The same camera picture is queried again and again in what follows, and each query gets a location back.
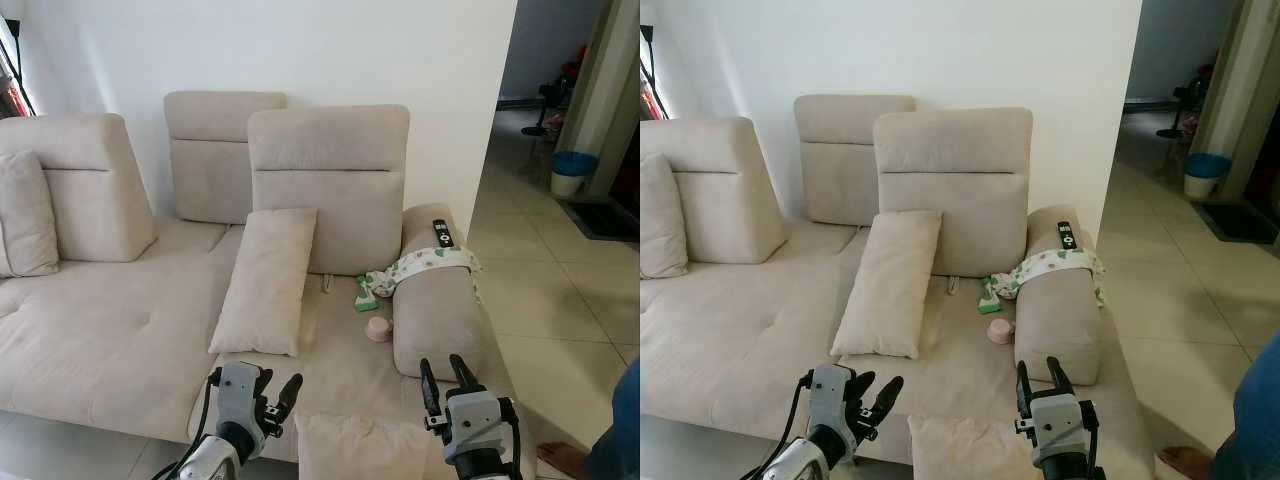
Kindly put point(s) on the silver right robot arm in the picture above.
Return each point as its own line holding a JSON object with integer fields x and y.
{"x": 482, "y": 468}
{"x": 1068, "y": 468}

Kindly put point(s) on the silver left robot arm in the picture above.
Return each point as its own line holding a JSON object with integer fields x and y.
{"x": 805, "y": 462}
{"x": 212, "y": 460}

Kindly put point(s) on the beige sofa armrest bolster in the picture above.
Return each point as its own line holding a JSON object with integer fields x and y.
{"x": 438, "y": 320}
{"x": 1058, "y": 325}

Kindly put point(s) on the square beige pillow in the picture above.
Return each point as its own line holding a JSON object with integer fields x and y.
{"x": 965, "y": 452}
{"x": 360, "y": 450}

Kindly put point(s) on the long beige pillow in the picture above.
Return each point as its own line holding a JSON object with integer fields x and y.
{"x": 888, "y": 290}
{"x": 265, "y": 285}

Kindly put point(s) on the beige fabric sofa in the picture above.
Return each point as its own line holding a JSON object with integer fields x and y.
{"x": 110, "y": 330}
{"x": 740, "y": 335}

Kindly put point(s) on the beige sofa backrest cushion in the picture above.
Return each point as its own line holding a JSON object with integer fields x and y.
{"x": 330, "y": 170}
{"x": 90, "y": 190}
{"x": 725, "y": 195}
{"x": 840, "y": 155}
{"x": 210, "y": 150}
{"x": 955, "y": 175}

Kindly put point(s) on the black floor lamp stand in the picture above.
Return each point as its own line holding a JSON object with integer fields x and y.
{"x": 650, "y": 65}
{"x": 14, "y": 60}

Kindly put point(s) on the pink small cup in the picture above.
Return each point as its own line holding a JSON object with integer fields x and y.
{"x": 379, "y": 330}
{"x": 1001, "y": 332}

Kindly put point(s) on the green small packet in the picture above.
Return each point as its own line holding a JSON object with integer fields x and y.
{"x": 364, "y": 298}
{"x": 990, "y": 300}

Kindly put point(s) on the white patterned cloth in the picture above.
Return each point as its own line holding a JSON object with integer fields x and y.
{"x": 425, "y": 265}
{"x": 1045, "y": 266}

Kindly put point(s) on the person's bare foot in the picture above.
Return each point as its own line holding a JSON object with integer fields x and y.
{"x": 565, "y": 460}
{"x": 1188, "y": 462}

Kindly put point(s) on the black remote control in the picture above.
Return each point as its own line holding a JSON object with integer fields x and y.
{"x": 442, "y": 234}
{"x": 1067, "y": 236}

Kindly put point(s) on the person's leg in blue jeans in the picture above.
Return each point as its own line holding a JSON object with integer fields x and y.
{"x": 620, "y": 430}
{"x": 1255, "y": 410}

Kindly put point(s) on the dark door mat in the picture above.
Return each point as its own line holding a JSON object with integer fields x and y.
{"x": 603, "y": 220}
{"x": 1238, "y": 222}

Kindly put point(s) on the white bin with blue bag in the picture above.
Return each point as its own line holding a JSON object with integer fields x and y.
{"x": 1207, "y": 175}
{"x": 573, "y": 172}

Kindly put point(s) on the small beige cushion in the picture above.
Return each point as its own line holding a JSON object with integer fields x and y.
{"x": 25, "y": 215}
{"x": 660, "y": 220}

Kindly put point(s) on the black standing fan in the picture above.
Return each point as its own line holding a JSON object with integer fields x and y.
{"x": 1185, "y": 102}
{"x": 550, "y": 100}

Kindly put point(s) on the red object on shelf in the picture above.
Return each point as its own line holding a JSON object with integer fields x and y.
{"x": 574, "y": 68}
{"x": 1205, "y": 76}

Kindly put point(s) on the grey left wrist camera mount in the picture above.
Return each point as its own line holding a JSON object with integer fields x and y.
{"x": 830, "y": 392}
{"x": 240, "y": 392}

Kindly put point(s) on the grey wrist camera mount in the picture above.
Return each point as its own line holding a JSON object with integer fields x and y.
{"x": 478, "y": 420}
{"x": 240, "y": 392}
{"x": 1065, "y": 420}
{"x": 830, "y": 392}

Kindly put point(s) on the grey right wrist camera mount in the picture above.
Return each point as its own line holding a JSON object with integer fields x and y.
{"x": 1065, "y": 420}
{"x": 478, "y": 420}

